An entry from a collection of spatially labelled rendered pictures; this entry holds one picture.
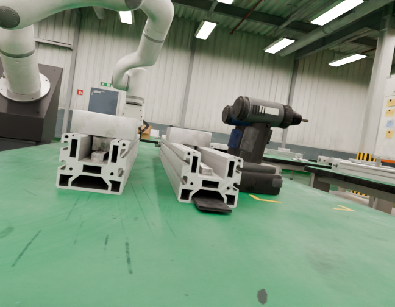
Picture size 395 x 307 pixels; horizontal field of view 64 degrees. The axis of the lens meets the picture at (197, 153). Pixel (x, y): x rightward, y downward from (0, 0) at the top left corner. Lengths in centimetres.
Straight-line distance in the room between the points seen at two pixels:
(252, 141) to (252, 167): 6
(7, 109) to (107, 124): 87
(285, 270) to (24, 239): 23
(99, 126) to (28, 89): 87
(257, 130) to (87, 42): 1215
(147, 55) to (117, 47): 1127
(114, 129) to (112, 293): 39
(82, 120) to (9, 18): 66
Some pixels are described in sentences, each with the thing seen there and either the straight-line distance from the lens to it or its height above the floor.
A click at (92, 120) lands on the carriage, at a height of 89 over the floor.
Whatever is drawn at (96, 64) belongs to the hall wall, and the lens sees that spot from 1262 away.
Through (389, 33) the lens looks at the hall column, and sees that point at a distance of 962.
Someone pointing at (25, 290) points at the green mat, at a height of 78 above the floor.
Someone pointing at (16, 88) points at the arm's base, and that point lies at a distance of 144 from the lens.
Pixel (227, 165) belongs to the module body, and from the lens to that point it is 53.
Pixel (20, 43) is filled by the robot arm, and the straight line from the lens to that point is 132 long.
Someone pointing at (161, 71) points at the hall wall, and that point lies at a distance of 1246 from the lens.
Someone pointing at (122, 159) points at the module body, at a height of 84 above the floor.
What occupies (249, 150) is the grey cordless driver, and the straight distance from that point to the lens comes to 75.
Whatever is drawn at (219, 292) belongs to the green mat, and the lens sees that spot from 25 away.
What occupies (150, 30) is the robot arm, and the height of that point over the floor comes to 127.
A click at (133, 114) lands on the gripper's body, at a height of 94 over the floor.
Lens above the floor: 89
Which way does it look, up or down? 3 degrees down
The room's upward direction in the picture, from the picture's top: 9 degrees clockwise
